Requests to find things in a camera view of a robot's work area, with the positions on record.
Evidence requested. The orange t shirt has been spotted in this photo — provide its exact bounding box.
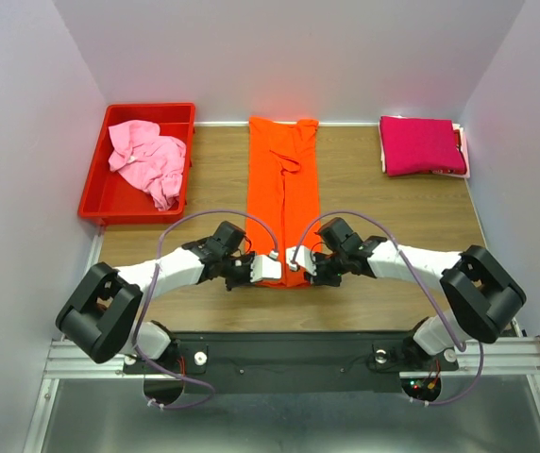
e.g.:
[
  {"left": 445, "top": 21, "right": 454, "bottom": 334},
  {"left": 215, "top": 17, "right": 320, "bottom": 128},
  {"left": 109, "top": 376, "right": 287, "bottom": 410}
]
[{"left": 245, "top": 117, "right": 320, "bottom": 289}]

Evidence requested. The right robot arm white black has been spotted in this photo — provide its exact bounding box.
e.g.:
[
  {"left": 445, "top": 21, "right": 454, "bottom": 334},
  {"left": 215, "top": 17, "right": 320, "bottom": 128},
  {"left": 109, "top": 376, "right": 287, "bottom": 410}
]
[{"left": 287, "top": 217, "right": 527, "bottom": 368}]

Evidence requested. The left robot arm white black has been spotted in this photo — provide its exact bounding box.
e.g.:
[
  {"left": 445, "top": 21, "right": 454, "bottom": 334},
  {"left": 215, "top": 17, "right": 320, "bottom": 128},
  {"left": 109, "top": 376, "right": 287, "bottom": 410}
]
[{"left": 55, "top": 221, "right": 256, "bottom": 372}]

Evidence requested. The pink t shirt in bin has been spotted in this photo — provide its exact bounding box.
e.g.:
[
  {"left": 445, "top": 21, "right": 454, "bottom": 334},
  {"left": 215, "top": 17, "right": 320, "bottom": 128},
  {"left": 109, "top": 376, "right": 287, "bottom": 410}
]
[{"left": 109, "top": 120, "right": 187, "bottom": 211}]

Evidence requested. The red plastic bin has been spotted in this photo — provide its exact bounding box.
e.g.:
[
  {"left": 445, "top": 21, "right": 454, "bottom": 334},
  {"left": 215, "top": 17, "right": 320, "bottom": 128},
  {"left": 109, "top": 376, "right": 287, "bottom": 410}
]
[{"left": 77, "top": 102, "right": 196, "bottom": 227}]

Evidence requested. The folded magenta t shirt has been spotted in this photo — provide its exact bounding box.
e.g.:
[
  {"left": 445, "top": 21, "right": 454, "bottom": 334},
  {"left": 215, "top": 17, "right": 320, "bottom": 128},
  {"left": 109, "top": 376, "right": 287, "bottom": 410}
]
[{"left": 379, "top": 115, "right": 468, "bottom": 177}]

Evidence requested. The folded light pink shirt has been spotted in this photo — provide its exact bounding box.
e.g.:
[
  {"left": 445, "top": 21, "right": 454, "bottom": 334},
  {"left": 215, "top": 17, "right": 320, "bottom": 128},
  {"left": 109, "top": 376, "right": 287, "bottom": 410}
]
[{"left": 453, "top": 123, "right": 470, "bottom": 179}]

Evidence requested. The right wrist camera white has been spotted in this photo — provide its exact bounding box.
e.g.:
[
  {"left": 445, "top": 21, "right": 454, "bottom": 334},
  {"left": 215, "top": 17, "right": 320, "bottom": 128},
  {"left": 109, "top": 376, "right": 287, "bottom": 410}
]
[{"left": 285, "top": 245, "right": 316, "bottom": 277}]

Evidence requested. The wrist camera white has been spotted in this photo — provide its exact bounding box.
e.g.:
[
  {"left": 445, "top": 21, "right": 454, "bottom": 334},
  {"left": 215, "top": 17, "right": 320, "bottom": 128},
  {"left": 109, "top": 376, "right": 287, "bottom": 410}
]
[
  {"left": 285, "top": 245, "right": 316, "bottom": 277},
  {"left": 250, "top": 250, "right": 282, "bottom": 283}
]

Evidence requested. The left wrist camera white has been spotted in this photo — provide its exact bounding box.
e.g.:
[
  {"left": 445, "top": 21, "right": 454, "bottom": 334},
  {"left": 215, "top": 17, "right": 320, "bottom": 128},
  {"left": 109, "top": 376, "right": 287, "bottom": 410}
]
[{"left": 250, "top": 250, "right": 282, "bottom": 283}]

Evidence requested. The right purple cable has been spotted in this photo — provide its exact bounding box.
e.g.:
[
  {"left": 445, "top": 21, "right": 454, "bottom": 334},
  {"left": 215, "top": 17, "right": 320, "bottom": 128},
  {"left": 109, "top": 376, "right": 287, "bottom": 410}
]
[{"left": 292, "top": 210, "right": 485, "bottom": 408}]

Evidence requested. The purple cable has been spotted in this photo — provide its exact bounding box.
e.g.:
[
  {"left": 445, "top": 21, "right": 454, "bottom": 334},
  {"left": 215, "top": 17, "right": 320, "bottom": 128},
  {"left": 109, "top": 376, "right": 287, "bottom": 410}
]
[
  {"left": 292, "top": 210, "right": 485, "bottom": 408},
  {"left": 132, "top": 209, "right": 280, "bottom": 411}
]

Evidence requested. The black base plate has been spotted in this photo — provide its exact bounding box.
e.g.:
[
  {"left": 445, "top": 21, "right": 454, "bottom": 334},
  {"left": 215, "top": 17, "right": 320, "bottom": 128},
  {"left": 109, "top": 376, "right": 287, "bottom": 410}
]
[{"left": 123, "top": 331, "right": 460, "bottom": 395}]

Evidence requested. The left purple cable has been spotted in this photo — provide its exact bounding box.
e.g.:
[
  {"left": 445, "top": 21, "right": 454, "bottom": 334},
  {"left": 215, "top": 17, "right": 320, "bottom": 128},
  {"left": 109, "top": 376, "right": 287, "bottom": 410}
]
[{"left": 132, "top": 209, "right": 280, "bottom": 411}]

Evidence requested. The aluminium rail frame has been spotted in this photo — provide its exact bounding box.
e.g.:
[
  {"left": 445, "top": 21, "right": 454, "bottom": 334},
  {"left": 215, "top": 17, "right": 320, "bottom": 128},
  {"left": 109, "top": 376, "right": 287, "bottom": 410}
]
[{"left": 23, "top": 226, "right": 540, "bottom": 453}]

